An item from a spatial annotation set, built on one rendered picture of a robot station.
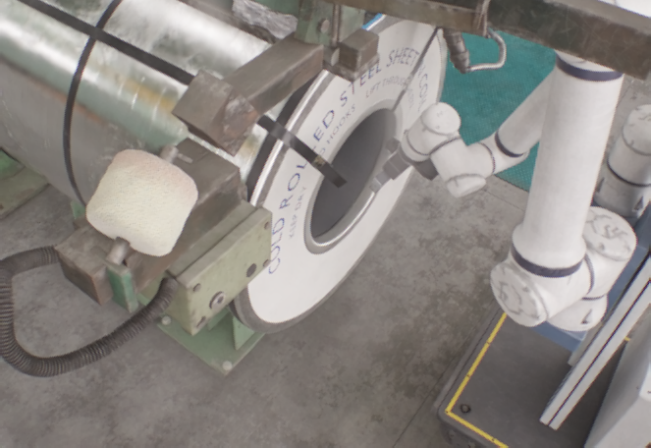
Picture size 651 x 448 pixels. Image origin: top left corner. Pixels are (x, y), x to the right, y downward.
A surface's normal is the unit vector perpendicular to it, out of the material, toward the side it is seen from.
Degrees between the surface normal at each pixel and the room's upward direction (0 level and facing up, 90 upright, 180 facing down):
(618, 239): 9
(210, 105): 33
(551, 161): 89
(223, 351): 0
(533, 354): 0
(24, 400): 0
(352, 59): 90
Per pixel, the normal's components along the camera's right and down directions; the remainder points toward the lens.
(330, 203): -0.04, -0.58
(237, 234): 0.08, -0.72
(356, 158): -0.45, 0.08
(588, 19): -0.37, 0.65
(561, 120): -0.77, 0.40
